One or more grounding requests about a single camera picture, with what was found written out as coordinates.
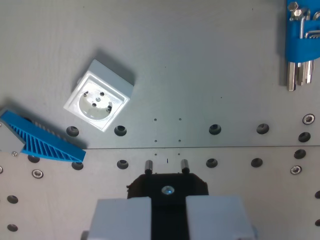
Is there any black two-pin power plug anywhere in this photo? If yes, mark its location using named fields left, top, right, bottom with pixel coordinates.
left=126, top=159, right=210, bottom=240

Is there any blue hex key holder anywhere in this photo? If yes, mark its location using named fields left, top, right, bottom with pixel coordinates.
left=285, top=0, right=320, bottom=62

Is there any largest silver hex key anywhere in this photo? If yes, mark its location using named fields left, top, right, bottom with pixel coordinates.
left=287, top=1, right=300, bottom=92

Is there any white wall socket box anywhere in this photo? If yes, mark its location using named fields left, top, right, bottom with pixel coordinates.
left=63, top=59, right=136, bottom=133

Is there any medium silver hex key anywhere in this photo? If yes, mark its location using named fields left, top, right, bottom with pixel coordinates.
left=305, top=59, right=315, bottom=84

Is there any blue ribbed flexible finger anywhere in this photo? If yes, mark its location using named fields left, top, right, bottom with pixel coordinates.
left=0, top=109, right=87, bottom=164

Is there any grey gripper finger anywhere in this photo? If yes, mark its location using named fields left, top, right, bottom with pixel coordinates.
left=81, top=196, right=152, bottom=240
left=185, top=194, right=259, bottom=240

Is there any small silver hex key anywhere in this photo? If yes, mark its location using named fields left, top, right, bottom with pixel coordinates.
left=304, top=29, right=320, bottom=40

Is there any large silver hex key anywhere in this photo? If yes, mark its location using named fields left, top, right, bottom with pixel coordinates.
left=293, top=7, right=312, bottom=86

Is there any grey finger mount block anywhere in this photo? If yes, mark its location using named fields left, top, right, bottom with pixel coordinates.
left=0, top=118, right=27, bottom=157

